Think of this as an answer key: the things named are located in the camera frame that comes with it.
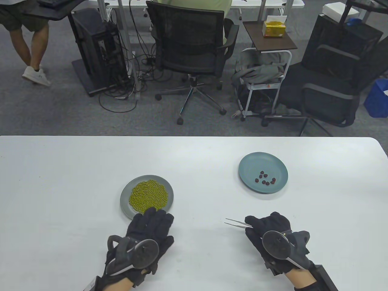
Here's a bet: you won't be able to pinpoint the person's right hand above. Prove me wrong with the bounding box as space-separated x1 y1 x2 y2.
244 212 313 275

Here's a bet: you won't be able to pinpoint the person's left hand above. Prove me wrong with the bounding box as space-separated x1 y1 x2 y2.
102 208 175 287

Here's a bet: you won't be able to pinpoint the grey plate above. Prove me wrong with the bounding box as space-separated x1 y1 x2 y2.
120 175 174 220

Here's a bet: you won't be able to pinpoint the metal tweezers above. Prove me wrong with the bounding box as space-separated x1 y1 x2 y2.
225 218 253 229

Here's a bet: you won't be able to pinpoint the teal plate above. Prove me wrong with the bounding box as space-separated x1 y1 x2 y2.
238 152 288 194

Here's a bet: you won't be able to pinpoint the person's right forearm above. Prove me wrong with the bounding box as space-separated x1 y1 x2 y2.
285 268 317 291

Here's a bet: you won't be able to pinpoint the person's left forearm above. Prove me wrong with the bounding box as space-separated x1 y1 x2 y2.
105 277 134 291

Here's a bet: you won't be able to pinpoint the grey white handheld controller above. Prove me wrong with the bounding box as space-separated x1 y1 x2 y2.
105 235 160 276
261 230 311 270

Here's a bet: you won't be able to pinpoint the pile of green beans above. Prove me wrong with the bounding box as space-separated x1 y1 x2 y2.
129 180 169 212

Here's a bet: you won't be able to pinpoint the black lounge chair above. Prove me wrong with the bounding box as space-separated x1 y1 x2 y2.
261 38 388 137

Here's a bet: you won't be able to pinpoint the white metal cart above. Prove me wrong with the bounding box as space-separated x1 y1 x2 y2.
235 48 293 122

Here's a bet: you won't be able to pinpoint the grey jacket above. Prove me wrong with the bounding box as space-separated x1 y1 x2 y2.
232 50 288 85

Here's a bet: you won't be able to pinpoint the blue bin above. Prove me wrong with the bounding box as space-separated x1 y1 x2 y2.
364 78 388 119

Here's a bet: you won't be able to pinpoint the black mesh office chair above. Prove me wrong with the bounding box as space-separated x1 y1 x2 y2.
146 0 240 125

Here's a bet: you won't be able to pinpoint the brown side table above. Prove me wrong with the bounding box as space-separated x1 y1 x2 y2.
242 21 298 51

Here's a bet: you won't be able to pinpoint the yellow tissue box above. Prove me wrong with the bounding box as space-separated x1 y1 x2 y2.
262 15 287 38

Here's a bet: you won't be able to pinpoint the black computer tower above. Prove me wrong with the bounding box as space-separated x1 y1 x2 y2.
71 8 131 90

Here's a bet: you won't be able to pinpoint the white office desk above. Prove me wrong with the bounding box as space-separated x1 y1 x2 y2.
97 0 305 93

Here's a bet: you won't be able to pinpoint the white box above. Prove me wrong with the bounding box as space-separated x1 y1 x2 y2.
322 2 359 19

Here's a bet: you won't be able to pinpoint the black side desk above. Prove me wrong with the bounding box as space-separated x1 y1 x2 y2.
21 0 134 97

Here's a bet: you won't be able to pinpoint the black keyboard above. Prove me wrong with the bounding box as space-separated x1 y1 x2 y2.
36 0 72 8

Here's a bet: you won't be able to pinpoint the black wrist camera rig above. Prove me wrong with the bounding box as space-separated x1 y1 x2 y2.
264 261 339 291
85 275 103 291

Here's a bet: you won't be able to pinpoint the bundle of black cables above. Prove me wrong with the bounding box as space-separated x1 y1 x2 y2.
99 0 170 113

